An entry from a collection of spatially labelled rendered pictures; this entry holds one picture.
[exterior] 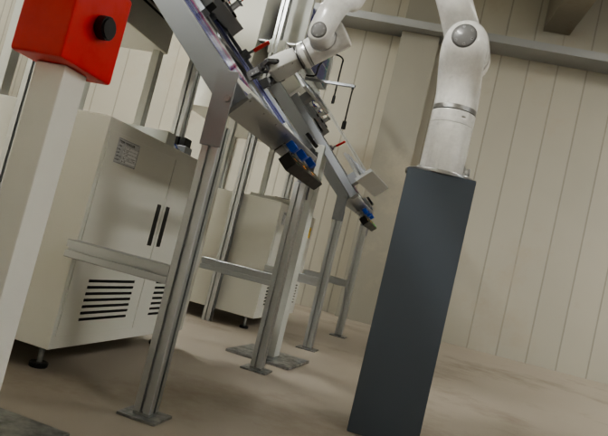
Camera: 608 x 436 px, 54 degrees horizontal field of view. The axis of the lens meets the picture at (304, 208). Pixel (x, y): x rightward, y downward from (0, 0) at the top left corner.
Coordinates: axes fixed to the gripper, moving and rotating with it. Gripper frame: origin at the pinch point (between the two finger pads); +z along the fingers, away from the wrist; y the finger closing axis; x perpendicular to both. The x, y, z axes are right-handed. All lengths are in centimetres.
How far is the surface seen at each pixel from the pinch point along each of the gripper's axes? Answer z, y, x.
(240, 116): 0, 43, 27
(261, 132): -0.4, 27.4, 26.9
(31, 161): 24, 89, 38
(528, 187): -112, -313, 34
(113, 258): 36, 53, 48
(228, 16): 0.9, -5.4, -27.5
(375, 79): -42, -297, -97
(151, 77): 37.3, -16.9, -28.2
